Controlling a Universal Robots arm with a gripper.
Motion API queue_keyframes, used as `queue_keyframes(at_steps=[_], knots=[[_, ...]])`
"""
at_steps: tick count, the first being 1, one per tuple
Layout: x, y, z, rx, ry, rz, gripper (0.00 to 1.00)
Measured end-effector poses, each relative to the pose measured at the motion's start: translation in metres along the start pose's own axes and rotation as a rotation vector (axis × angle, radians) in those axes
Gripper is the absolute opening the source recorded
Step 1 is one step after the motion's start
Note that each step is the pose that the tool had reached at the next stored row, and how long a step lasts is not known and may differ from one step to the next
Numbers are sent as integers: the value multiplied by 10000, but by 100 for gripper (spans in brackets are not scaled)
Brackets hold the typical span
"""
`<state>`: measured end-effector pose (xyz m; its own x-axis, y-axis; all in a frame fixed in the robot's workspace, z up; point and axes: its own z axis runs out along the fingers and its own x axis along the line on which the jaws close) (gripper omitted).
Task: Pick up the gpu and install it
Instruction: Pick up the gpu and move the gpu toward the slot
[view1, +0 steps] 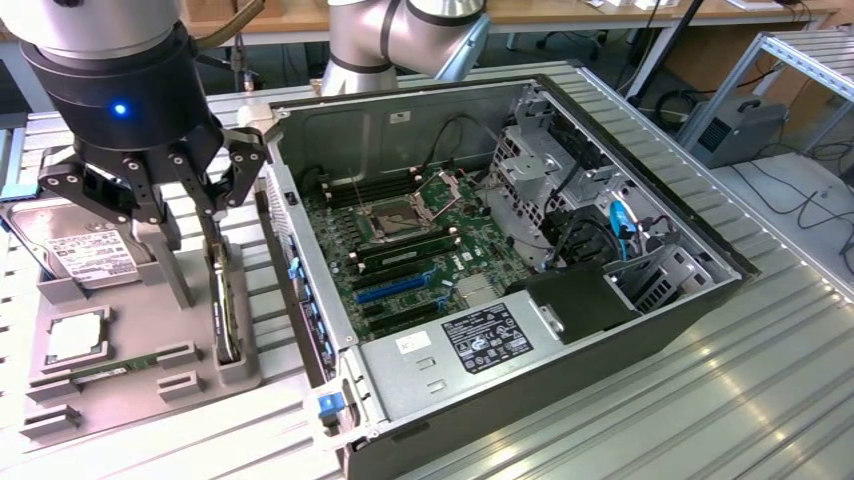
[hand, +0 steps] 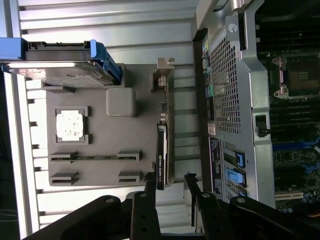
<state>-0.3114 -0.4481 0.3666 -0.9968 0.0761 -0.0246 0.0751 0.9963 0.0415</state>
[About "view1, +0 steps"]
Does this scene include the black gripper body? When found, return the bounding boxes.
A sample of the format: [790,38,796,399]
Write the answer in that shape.
[18,22,227,166]

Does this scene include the graphics card with fan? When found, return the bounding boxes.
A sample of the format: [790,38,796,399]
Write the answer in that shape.
[196,209,243,365]

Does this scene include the blue disk carrier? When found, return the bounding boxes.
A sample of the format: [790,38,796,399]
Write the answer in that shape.
[0,183,38,234]

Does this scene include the silver hard disk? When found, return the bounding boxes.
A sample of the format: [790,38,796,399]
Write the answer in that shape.
[1,199,145,292]

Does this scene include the brown cardboard box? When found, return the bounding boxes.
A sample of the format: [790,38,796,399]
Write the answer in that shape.
[183,0,285,24]

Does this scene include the CPU socket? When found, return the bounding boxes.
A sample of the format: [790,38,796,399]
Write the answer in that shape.
[357,198,432,244]

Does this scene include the metal socket cover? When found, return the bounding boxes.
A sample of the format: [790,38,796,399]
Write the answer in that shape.
[411,168,463,222]

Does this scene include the green RAM stick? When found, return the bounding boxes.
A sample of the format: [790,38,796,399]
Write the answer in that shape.
[29,349,165,390]
[357,241,464,275]

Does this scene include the silver CPU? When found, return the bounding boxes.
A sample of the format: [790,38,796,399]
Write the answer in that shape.
[44,313,109,365]

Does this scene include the grey parts rack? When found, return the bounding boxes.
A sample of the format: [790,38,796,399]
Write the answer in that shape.
[16,219,265,454]

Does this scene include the blue expansion slot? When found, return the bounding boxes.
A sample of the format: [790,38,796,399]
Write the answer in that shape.
[355,276,429,305]

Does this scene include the long black expansion slot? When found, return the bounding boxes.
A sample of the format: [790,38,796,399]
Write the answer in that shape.
[364,301,443,335]

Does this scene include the green motherboard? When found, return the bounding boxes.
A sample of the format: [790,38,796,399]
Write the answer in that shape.
[303,167,535,341]

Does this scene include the silver metal disk bay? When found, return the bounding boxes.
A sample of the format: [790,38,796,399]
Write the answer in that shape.
[488,83,646,211]

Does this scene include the silver chipset heatsink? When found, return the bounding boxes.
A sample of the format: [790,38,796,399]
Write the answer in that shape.
[453,276,500,307]

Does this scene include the silver power supply unit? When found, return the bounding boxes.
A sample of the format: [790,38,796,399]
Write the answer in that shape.
[343,288,570,426]

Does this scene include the wooden top desk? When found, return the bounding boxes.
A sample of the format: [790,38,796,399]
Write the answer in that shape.
[0,0,843,114]

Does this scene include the black office chair base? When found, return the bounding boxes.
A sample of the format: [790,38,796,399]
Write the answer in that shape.
[505,28,610,64]

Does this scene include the black open PC case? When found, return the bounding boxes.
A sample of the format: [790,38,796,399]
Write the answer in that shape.
[237,73,762,480]

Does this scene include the black slanted pole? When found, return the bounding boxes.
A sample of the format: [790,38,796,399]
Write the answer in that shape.
[626,0,707,99]

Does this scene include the white boxes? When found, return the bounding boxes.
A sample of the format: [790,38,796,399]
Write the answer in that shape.
[586,0,682,11]

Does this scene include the perforated metal disk bay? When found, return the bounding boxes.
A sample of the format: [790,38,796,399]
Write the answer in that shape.
[603,244,708,314]

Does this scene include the black looped wire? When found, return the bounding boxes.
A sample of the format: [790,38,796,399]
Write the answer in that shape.
[424,114,500,172]

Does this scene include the blue flat wire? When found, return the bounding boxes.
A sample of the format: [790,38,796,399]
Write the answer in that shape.
[606,198,636,262]

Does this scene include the black plastic duct box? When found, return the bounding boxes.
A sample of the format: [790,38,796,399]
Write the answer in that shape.
[504,263,639,346]

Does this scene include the black coiled cable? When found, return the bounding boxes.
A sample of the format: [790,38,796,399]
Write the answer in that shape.
[655,88,696,127]

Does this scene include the grey unit with handle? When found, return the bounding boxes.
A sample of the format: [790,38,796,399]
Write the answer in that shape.
[692,94,790,170]

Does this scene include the aluminium profile frame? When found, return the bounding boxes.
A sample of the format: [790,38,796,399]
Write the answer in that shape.
[676,28,854,156]

